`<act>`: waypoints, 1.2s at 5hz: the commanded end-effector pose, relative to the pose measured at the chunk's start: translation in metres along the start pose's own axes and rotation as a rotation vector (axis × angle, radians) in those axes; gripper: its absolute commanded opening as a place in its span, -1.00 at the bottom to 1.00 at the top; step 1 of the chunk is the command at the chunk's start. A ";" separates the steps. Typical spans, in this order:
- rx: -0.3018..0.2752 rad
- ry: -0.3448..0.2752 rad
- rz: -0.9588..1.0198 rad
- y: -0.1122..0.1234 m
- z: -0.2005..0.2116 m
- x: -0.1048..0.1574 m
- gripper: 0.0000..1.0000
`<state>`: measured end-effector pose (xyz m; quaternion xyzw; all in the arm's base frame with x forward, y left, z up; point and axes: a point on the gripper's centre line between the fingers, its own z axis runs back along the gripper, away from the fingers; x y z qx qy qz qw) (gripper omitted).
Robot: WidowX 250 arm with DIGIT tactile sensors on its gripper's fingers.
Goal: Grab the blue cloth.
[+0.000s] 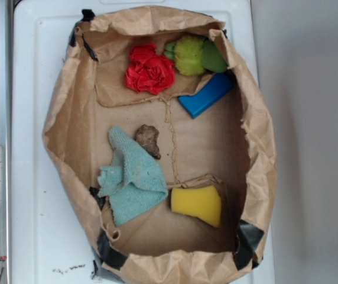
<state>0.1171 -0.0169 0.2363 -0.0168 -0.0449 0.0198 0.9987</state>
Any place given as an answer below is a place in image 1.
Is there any light blue cloth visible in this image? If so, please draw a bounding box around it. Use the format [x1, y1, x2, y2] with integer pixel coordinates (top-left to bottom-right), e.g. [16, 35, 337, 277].
[97, 126, 168, 227]

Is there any brown rock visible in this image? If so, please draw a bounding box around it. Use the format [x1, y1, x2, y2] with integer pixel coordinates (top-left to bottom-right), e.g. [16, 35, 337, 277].
[135, 124, 161, 160]

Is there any brown paper bag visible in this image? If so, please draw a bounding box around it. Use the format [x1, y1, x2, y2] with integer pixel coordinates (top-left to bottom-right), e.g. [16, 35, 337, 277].
[43, 6, 277, 283]

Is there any yellow sponge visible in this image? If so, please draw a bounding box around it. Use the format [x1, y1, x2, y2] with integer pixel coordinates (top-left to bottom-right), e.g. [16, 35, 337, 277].
[171, 185, 222, 228]

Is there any red crumpled paper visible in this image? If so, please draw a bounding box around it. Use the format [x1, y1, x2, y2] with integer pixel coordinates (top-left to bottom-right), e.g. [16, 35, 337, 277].
[124, 43, 176, 95]

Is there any blue rectangular block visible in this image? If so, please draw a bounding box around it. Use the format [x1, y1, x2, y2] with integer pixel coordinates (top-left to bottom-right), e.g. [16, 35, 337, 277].
[178, 73, 234, 118]

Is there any green plush toy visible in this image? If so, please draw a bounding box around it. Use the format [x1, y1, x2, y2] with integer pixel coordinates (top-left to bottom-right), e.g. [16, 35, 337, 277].
[164, 35, 228, 76]

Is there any white plastic tray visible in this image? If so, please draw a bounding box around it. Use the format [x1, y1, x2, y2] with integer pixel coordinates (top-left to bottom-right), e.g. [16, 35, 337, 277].
[8, 1, 143, 283]

